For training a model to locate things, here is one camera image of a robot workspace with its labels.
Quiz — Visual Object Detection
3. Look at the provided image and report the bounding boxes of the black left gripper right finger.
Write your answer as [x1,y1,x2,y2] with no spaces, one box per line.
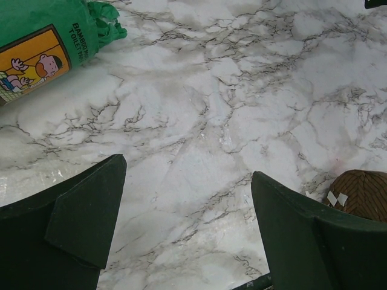
[251,172,386,289]

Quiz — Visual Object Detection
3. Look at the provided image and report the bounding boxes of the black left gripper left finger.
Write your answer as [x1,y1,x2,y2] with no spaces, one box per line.
[1,154,126,290]

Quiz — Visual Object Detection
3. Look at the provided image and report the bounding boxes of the green roll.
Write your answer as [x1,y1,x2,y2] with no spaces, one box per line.
[1,0,127,105]

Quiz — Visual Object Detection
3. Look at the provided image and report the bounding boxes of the cream cartoon roll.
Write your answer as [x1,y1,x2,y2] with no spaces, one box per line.
[324,170,386,223]

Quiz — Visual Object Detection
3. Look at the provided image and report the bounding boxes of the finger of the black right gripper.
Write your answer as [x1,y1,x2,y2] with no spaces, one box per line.
[364,0,387,9]

